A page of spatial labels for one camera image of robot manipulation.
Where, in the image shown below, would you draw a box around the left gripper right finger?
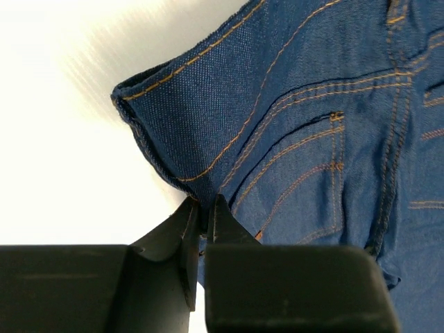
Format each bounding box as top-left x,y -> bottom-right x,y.
205,195 -> 401,332

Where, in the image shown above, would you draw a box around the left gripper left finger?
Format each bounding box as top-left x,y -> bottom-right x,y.
1,198 -> 198,332

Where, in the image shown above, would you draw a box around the dark blue denim trousers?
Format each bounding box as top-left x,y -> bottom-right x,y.
111,1 -> 443,332

